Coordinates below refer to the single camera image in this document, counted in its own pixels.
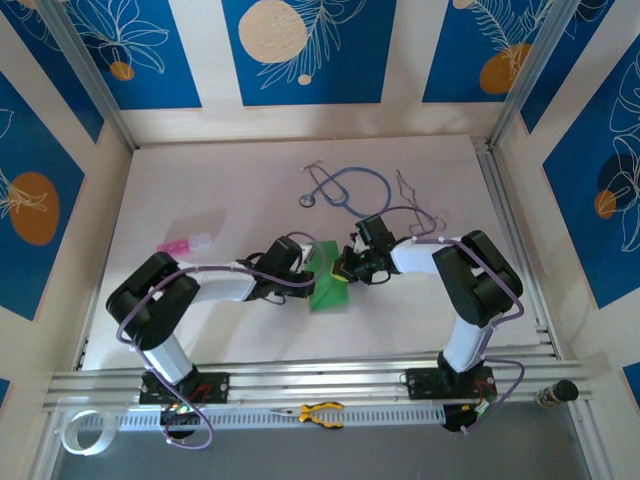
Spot green paper sheet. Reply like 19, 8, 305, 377
305, 239, 351, 314

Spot blue stethoscope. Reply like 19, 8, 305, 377
298, 158, 393, 220

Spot yellow black pliers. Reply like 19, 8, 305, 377
269, 401, 346, 430

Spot clear tape roll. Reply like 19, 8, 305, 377
62, 409, 115, 456

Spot bent silver wire tool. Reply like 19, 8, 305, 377
396, 169, 448, 237

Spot aluminium rail frame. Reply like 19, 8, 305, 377
42, 349, 596, 416

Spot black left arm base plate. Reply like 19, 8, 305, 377
138, 370, 231, 406

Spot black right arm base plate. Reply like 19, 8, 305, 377
405, 367, 498, 401

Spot white slotted cable duct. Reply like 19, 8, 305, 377
79, 403, 446, 431

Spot aluminium side rail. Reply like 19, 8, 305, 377
472, 137, 560, 359

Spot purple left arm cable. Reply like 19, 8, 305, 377
115, 230, 329, 450

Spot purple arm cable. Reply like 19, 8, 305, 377
379, 205, 526, 435
115, 230, 329, 450

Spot black controller board with wires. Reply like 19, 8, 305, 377
443, 399, 496, 434
159, 402, 204, 430

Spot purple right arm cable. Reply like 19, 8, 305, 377
379, 205, 526, 435

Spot aluminium corner post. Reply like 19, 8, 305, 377
34, 0, 139, 151
489, 0, 576, 146

